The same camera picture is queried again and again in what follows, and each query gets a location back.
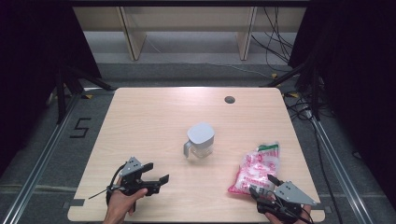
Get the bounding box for aluminium floor rail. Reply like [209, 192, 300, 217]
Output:
[311, 118, 375, 224]
[1, 92, 82, 224]

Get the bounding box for person's left hand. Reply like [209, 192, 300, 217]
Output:
[102, 186, 149, 224]

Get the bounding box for clear pitcher with grey lid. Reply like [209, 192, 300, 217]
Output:
[182, 121, 216, 159]

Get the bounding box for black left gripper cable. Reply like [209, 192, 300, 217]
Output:
[88, 162, 129, 207]

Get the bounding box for light wooden shelf unit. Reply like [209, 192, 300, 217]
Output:
[73, 6, 307, 62]

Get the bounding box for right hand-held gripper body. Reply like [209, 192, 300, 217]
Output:
[255, 180, 318, 224]

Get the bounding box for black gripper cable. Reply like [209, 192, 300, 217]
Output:
[274, 190, 315, 224]
[88, 162, 129, 207]

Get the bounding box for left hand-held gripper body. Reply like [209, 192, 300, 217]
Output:
[106, 156, 161, 198]

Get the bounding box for tangle of black floor cables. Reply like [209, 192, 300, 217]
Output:
[283, 91, 316, 123]

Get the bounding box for pink and white plastic bag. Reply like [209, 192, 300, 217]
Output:
[227, 141, 281, 196]

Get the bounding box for person's right hand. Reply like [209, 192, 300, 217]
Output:
[264, 203, 314, 224]

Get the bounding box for long black floor cable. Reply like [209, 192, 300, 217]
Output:
[310, 119, 343, 224]

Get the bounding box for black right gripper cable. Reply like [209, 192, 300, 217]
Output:
[274, 190, 315, 224]

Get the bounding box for dark grey table edge bracket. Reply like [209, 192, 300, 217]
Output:
[314, 203, 332, 215]
[62, 198, 86, 210]

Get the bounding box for thin white floor cable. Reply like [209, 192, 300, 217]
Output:
[146, 36, 273, 79]

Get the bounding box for hanging black cables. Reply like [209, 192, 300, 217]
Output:
[250, 6, 295, 73]

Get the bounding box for black curtain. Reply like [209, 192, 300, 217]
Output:
[0, 0, 103, 176]
[288, 0, 396, 200]

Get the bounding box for black metal stand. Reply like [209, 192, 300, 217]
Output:
[55, 59, 117, 125]
[261, 57, 322, 121]

